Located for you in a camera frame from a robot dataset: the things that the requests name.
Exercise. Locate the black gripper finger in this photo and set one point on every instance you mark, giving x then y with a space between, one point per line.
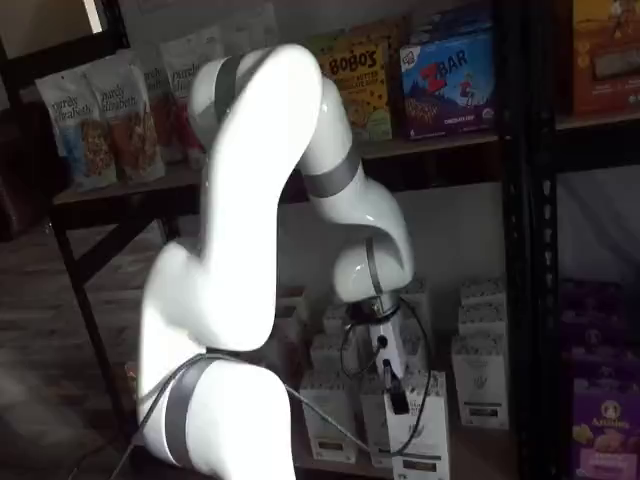
396 397

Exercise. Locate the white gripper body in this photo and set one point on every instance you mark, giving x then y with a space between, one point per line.
392 345

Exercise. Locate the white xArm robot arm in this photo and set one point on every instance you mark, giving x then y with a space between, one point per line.
240 200

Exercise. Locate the white box orange strip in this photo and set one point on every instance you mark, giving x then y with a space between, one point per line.
327 425
327 352
334 317

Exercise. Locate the purple Annie's snack box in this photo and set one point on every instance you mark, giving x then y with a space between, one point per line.
600 320
607 435

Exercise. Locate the yellow Bobo's peanut butter box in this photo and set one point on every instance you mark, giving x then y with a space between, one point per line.
380 32
355 90

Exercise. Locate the blue Z bar box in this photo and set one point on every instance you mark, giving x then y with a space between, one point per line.
450 17
450 85

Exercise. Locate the orange snack box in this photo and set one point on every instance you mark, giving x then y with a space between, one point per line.
605 60

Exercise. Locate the black metal shelving rack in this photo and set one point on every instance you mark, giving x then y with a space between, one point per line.
510 250
545 250

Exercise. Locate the red purely elizabeth granola bag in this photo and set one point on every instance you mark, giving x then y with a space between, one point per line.
172 125

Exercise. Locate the orange purely elizabeth granola bag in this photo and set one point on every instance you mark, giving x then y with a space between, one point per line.
132 130

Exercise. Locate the blue purely elizabeth granola bag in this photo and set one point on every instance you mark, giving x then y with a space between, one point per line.
80 130

